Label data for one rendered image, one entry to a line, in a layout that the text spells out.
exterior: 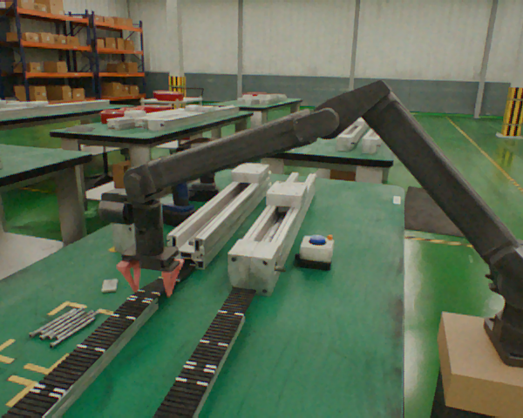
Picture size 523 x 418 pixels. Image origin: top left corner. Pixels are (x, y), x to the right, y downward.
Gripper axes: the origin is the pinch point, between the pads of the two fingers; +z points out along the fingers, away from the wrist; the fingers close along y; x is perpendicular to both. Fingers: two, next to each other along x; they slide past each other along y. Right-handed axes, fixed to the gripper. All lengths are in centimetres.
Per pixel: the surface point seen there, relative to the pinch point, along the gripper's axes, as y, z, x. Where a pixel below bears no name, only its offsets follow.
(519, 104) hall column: -376, 6, -976
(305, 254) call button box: -29.5, -0.7, -26.1
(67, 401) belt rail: -1.9, 1.9, 31.2
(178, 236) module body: 2.2, -4.9, -18.8
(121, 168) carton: 164, 40, -258
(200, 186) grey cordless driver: 18, -3, -74
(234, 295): -17.7, -0.3, -1.8
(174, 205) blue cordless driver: 15.3, -3.6, -45.8
